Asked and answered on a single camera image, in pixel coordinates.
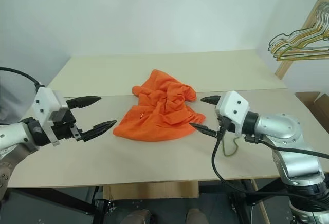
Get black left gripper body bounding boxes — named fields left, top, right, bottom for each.
left=50, top=105, right=84, bottom=142

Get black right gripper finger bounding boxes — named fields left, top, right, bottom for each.
left=200, top=95, right=222, bottom=105
left=189, top=122, right=219, bottom=137

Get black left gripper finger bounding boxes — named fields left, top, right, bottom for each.
left=77, top=120, right=119, bottom=142
left=66, top=96, right=102, bottom=110

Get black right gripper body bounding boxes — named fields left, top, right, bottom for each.
left=215, top=105, right=236, bottom=134

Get orange shorts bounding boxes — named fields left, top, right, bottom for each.
left=113, top=69, right=206, bottom=142

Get wooden clothes rack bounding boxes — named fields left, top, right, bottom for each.
left=250, top=0, right=329, bottom=224

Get open cardboard box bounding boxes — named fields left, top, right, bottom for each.
left=295, top=91, right=329, bottom=135

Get brown rounded shape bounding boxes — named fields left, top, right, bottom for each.
left=186, top=208, right=207, bottom=224
left=122, top=209, right=153, bottom=224

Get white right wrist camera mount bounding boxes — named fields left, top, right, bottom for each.
left=215, top=90, right=250, bottom=135

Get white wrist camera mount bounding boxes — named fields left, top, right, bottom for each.
left=32, top=86, right=68, bottom=146
left=215, top=90, right=250, bottom=135

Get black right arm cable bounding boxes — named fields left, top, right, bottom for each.
left=244, top=134, right=329, bottom=159
left=211, top=117, right=293, bottom=198

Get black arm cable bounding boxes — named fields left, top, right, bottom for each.
left=0, top=67, right=46, bottom=89
left=211, top=117, right=293, bottom=198
left=244, top=134, right=329, bottom=159

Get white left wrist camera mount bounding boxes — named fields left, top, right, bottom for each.
left=32, top=86, right=68, bottom=146

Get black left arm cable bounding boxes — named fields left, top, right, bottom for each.
left=0, top=67, right=46, bottom=89

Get yellow wire hanger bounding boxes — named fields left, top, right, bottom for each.
left=269, top=2, right=329, bottom=62

